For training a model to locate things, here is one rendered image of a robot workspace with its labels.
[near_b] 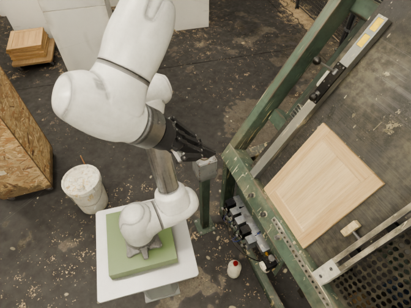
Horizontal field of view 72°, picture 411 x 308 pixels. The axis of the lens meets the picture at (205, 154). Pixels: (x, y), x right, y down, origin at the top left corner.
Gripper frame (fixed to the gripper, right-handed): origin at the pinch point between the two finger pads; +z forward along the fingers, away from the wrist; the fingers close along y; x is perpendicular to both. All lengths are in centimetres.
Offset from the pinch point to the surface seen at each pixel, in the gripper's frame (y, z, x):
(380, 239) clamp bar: -34, 66, -25
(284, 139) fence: 24, 76, -6
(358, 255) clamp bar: -37, 70, -15
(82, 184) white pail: 64, 65, 147
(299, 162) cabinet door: 10, 78, -8
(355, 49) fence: 39, 59, -52
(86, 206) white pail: 53, 79, 164
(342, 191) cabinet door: -11, 74, -20
